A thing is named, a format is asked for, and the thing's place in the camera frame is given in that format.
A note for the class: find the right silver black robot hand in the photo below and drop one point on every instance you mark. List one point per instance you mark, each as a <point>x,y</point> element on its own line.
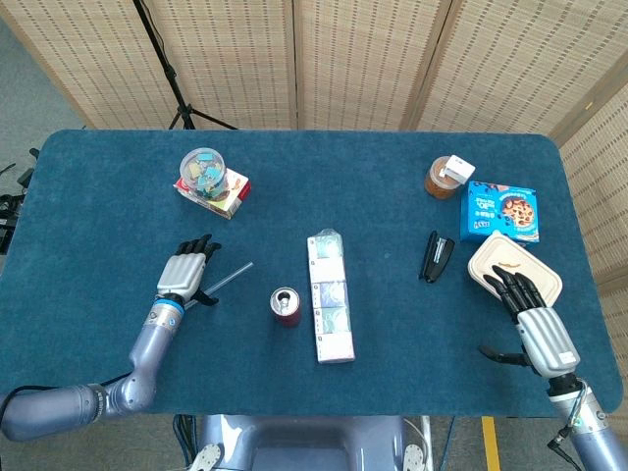
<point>547,338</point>

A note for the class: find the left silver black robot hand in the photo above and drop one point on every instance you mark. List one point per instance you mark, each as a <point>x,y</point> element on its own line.
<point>181,275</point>

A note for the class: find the clear plastic straw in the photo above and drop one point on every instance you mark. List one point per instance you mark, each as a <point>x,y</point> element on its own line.
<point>235,273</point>

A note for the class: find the red soda can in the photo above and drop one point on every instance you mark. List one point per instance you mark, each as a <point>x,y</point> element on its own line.
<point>287,316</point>

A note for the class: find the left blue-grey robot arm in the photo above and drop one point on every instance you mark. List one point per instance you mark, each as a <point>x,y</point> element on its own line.
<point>147,353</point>

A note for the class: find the long white packet strip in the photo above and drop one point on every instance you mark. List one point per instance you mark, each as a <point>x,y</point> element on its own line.
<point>331,304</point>

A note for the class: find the cream lidded food container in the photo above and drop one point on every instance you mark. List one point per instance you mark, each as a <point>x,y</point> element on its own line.
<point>520,252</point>

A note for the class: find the red white carton box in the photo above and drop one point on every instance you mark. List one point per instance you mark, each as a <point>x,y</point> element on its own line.
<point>236,197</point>

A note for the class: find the clear jar of binder clips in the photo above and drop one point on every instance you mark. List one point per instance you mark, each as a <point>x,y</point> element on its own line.
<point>203,172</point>

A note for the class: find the blue cookie box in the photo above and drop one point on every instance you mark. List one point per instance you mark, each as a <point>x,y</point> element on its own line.
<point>495,211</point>

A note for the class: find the black stapler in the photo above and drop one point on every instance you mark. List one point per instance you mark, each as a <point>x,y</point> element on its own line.
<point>439,250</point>

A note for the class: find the blue table mat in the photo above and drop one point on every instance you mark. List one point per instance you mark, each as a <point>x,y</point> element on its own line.
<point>392,343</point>

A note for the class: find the black equipment pile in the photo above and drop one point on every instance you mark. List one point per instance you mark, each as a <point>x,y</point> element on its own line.
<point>7,206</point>

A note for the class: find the clear jar of rubber bands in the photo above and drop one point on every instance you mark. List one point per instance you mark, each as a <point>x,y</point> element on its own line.
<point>435,187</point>

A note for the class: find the small white box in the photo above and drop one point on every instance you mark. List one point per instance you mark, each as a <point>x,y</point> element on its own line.
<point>458,169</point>

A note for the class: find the black tripod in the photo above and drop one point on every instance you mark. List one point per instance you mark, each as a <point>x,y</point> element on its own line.
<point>169,73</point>

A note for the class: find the blue-grey robot torso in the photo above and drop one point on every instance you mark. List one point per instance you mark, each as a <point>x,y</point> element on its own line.
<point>304,441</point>

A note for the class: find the bamboo folding screen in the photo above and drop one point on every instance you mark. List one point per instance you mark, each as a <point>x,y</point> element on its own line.
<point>368,59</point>

